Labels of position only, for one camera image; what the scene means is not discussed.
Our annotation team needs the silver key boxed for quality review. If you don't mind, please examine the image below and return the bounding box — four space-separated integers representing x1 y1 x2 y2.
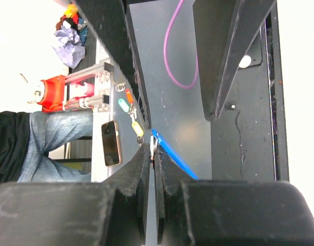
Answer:
150 135 157 163

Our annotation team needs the person in jeans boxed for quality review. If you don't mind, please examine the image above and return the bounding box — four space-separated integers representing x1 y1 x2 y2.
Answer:
0 110 93 185

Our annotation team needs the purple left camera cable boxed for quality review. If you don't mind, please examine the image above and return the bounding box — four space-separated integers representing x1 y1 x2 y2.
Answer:
163 0 199 90

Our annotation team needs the crumpled purple cloth pile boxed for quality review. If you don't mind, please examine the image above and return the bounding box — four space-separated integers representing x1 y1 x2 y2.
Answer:
52 4 88 69

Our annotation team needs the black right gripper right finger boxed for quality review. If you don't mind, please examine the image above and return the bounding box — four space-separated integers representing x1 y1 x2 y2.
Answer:
154 146 314 245

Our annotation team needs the bunch of coloured key tags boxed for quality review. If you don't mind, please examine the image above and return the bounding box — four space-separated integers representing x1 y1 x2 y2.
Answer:
115 83 144 145

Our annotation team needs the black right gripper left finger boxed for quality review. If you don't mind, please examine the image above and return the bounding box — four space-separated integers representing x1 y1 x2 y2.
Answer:
0 143 150 245

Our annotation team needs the blue key tag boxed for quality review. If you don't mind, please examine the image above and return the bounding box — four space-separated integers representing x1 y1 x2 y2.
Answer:
152 129 198 180

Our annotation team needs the red and silver device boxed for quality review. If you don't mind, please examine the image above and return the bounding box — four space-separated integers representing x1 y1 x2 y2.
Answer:
27 59 113 113

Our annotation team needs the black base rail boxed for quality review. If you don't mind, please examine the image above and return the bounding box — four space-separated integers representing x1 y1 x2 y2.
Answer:
211 8 289 181

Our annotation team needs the black smartphone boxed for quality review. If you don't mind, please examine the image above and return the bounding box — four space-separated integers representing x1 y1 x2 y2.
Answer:
101 120 122 167

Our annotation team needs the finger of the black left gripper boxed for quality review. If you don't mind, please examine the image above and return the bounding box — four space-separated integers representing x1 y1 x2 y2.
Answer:
75 0 151 129
192 0 275 121

